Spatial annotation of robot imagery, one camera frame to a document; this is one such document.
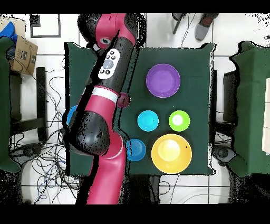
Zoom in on black pedestal foot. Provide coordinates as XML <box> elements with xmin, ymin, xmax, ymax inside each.
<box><xmin>10</xmin><ymin>143</ymin><xmax>44</xmax><ymax>165</ymax></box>
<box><xmin>211</xmin><ymin>143</ymin><xmax>237</xmax><ymax>166</ymax></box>

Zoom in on blue bag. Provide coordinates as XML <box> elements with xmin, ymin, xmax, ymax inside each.
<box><xmin>0</xmin><ymin>21</ymin><xmax>18</xmax><ymax>44</ymax></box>

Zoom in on white box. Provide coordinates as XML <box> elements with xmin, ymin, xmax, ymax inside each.
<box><xmin>261</xmin><ymin>77</ymin><xmax>270</xmax><ymax>156</ymax></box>

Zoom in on black tripod stand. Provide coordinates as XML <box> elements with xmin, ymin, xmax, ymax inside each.
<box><xmin>171</xmin><ymin>13</ymin><xmax>189</xmax><ymax>35</ymax></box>

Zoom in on purple cup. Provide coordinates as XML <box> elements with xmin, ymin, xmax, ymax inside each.
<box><xmin>117</xmin><ymin>92</ymin><xmax>131</xmax><ymax>109</ymax></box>

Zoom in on person's foot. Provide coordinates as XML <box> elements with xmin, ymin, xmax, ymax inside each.
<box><xmin>194</xmin><ymin>13</ymin><xmax>220</xmax><ymax>42</ymax></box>

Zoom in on medium blue bowl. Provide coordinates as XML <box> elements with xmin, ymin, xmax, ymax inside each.
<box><xmin>126</xmin><ymin>138</ymin><xmax>147</xmax><ymax>162</ymax></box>

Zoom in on small green ribbed bowl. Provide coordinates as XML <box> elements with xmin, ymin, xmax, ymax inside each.
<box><xmin>168</xmin><ymin>110</ymin><xmax>191</xmax><ymax>132</ymax></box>

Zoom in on black bench frame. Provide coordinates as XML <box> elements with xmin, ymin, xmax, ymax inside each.
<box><xmin>9</xmin><ymin>67</ymin><xmax>49</xmax><ymax>142</ymax></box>

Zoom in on dark green table cloth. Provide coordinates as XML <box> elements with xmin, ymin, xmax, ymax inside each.
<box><xmin>64</xmin><ymin>42</ymin><xmax>216</xmax><ymax>176</ymax></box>

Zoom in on printed cardboard box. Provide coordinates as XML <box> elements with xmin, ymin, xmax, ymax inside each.
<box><xmin>10</xmin><ymin>35</ymin><xmax>39</xmax><ymax>76</ymax></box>

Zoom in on large blue bowl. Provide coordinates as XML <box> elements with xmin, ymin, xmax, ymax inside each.
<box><xmin>66</xmin><ymin>105</ymin><xmax>79</xmax><ymax>126</ymax></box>

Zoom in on large orange bowl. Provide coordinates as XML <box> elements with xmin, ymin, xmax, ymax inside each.
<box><xmin>151</xmin><ymin>133</ymin><xmax>193</xmax><ymax>175</ymax></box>

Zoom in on plain cardboard box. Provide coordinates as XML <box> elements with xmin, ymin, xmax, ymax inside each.
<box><xmin>0</xmin><ymin>16</ymin><xmax>26</xmax><ymax>39</ymax></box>

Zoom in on green cloth covered table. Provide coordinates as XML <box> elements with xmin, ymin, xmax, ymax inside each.
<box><xmin>0</xmin><ymin>36</ymin><xmax>21</xmax><ymax>174</ymax></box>
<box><xmin>228</xmin><ymin>40</ymin><xmax>270</xmax><ymax>178</ymax></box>

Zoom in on black square floor frame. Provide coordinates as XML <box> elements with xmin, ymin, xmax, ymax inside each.
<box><xmin>30</xmin><ymin>13</ymin><xmax>62</xmax><ymax>39</ymax></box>

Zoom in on small light blue ribbed bowl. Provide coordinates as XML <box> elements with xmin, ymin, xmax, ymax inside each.
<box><xmin>137</xmin><ymin>110</ymin><xmax>159</xmax><ymax>132</ymax></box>

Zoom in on wide purple bowl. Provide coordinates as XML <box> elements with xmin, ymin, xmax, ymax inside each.
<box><xmin>146</xmin><ymin>63</ymin><xmax>181</xmax><ymax>98</ymax></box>

